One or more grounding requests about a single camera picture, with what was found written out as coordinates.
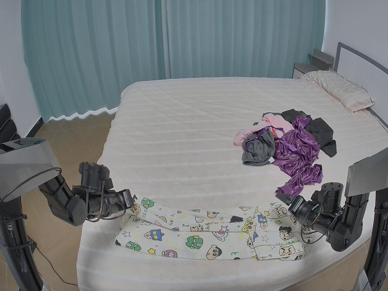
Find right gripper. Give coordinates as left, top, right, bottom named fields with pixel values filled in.
left=275, top=193, right=322, bottom=224

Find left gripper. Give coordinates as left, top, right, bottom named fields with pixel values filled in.
left=106, top=189, right=136, bottom=217

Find white printed pyjama trousers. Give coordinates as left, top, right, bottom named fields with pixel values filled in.
left=115, top=196, right=307, bottom=261

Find pile of clothes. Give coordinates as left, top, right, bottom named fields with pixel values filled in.
left=233, top=109, right=337, bottom=197

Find bed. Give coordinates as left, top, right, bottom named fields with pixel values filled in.
left=76, top=42, right=388, bottom=291

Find cream pillow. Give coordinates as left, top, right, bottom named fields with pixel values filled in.
left=298, top=70, right=376, bottom=113

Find grey bedside table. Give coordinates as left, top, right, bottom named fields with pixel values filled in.
left=293, top=49, right=334, bottom=79

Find black chest of drawers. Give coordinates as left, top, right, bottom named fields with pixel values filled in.
left=0, top=103, right=22, bottom=143

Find black cable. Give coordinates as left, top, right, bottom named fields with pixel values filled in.
left=29, top=243, right=78, bottom=286

